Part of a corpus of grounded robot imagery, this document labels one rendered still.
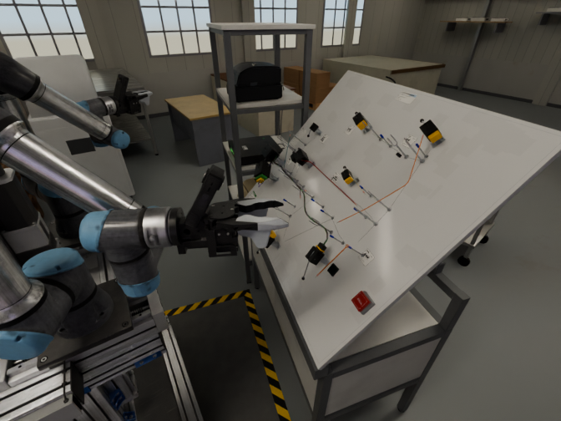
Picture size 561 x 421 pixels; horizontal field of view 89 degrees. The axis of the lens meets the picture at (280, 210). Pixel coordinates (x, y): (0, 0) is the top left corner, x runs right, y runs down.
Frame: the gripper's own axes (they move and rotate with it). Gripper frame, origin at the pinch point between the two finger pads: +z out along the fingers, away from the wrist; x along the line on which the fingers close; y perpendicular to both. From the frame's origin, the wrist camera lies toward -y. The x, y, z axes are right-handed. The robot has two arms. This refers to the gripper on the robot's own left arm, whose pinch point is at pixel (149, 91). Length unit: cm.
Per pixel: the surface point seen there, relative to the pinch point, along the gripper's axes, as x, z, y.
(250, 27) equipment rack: 26, 44, -30
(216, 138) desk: -150, 206, 141
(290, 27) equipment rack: 39, 61, -31
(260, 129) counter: -157, 333, 167
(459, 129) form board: 133, 25, -16
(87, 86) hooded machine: -190, 65, 54
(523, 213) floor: 246, 289, 125
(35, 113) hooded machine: -203, 18, 74
